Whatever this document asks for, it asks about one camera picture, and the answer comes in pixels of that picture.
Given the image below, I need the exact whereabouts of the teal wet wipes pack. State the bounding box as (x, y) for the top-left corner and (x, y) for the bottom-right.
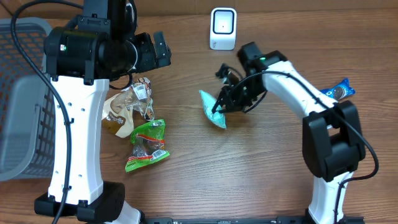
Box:
(199, 90), (226, 129)

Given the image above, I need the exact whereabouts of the beige brown snack bag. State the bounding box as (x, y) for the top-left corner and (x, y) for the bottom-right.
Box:
(101, 77), (155, 138)

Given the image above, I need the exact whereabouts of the green clear snack bag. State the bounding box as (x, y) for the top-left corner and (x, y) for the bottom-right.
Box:
(125, 119), (170, 172)

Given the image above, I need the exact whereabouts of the blue Oreo cookie pack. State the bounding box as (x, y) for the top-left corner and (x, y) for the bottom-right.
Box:
(320, 78), (356, 101)

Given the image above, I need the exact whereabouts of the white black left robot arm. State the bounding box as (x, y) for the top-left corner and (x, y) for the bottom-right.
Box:
(34, 0), (171, 224)

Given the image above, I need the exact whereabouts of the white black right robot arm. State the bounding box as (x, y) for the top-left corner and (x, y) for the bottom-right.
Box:
(210, 42), (366, 223)

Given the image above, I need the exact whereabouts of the white barcode scanner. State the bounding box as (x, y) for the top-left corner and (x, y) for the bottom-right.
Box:
(210, 7), (237, 50)

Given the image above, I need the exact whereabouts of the grey plastic mesh basket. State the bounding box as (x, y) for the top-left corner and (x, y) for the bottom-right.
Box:
(1, 19), (55, 181)

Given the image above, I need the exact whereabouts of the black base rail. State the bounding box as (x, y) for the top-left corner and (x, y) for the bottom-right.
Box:
(143, 216), (315, 224)

